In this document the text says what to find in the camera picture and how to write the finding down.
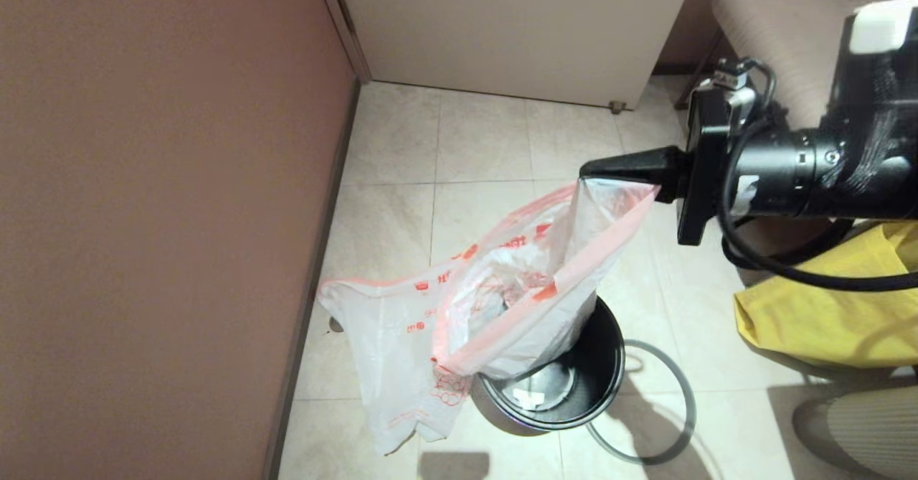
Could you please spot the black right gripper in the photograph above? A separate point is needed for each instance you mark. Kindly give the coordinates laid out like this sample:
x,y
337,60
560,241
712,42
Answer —
x,y
706,171

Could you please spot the white trash bag with rubbish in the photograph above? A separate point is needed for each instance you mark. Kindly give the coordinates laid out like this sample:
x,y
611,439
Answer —
x,y
531,308

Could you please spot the white red-printed bag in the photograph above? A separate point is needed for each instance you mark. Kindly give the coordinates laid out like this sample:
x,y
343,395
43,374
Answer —
x,y
380,365

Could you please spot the black round trash bin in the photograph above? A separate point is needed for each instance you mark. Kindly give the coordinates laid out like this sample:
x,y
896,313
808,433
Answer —
x,y
599,365

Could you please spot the yellow fabric bag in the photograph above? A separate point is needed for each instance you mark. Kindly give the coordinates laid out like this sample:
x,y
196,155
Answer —
x,y
825,315

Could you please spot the small metal door stop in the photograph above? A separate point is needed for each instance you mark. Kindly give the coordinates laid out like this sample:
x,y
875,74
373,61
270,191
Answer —
x,y
615,107

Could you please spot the beige wood-grain bench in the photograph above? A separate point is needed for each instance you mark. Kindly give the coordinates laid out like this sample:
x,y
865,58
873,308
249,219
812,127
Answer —
x,y
789,28

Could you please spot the white door panel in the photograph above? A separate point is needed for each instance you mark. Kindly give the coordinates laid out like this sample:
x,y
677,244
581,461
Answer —
x,y
516,28

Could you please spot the round metal floor drain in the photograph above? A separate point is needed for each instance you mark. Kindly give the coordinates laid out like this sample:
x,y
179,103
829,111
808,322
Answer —
x,y
336,324

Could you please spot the dark baseboard strip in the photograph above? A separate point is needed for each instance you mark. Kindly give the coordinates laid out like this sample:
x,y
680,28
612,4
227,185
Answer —
x,y
315,279

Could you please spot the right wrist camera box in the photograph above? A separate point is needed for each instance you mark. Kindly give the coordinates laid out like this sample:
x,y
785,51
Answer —
x,y
731,85

